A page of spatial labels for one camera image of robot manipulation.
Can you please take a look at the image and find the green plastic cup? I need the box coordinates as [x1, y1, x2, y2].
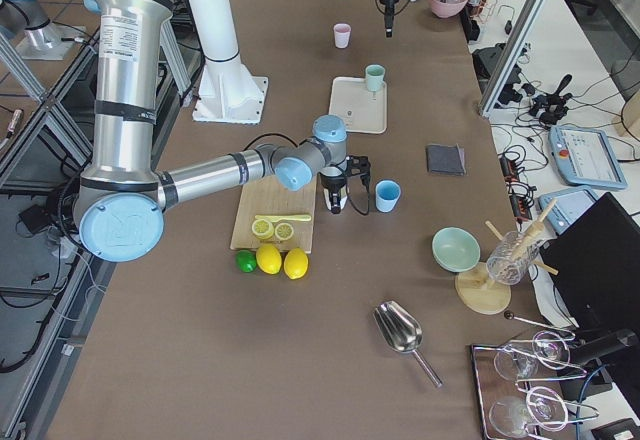
[365, 64, 386, 92]

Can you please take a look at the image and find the cream serving tray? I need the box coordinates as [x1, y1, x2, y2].
[328, 76, 387, 134]

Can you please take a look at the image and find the pink plastic cup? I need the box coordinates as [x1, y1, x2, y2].
[333, 23, 351, 49]

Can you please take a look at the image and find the blue plastic cup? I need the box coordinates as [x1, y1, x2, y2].
[375, 179, 402, 213]

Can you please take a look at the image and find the lemon half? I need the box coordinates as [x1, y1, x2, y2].
[274, 222, 295, 242]
[251, 218, 275, 240]

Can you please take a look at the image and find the yellow plastic knife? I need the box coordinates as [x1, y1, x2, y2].
[254, 214, 312, 222]

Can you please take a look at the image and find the wooden cutting board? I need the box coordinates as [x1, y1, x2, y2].
[230, 176, 317, 254]

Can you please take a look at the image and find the whole lemon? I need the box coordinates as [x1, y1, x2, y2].
[255, 244, 282, 275]
[283, 248, 309, 280]

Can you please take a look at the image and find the green lime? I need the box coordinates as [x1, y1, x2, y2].
[235, 250, 258, 273]

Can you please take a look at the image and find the dark grey folded cloth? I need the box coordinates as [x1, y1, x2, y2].
[426, 144, 466, 176]

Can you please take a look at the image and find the green bowl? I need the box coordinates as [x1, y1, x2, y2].
[432, 227, 480, 273]

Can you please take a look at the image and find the steel ice scoop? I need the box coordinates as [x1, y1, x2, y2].
[374, 300, 443, 388]

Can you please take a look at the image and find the wooden cup tree stand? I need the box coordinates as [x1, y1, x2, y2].
[455, 200, 559, 315]

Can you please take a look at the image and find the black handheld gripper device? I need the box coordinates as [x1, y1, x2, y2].
[529, 74, 573, 126]

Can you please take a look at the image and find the clear glass on stand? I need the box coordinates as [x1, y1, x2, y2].
[486, 231, 541, 285]

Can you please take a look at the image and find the blue teach pendant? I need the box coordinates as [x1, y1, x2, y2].
[538, 185, 598, 235]
[549, 125, 628, 191]

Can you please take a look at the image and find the wine glass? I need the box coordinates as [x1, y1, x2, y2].
[489, 386, 569, 439]
[494, 331, 570, 381]

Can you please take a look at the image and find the black monitor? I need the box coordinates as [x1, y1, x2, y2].
[541, 193, 639, 332]

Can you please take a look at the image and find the copper wire bottle rack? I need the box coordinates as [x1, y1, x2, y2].
[466, 0, 515, 26]

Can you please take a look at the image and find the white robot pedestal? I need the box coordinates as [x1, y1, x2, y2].
[189, 0, 268, 124]

